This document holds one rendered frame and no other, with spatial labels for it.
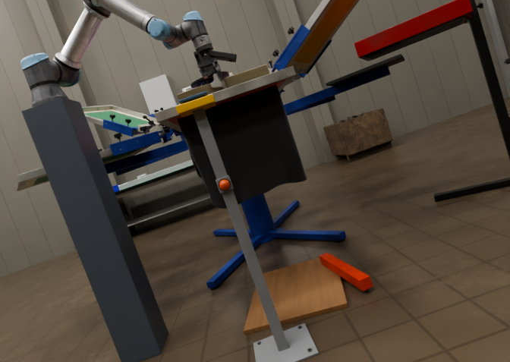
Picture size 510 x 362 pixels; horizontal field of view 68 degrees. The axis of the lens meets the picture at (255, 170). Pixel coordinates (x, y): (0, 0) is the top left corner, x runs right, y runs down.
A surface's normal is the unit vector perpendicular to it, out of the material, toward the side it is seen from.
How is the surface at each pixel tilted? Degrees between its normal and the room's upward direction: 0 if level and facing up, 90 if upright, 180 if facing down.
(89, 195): 90
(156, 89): 90
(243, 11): 90
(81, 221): 90
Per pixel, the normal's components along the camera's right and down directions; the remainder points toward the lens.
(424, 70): 0.04, 0.07
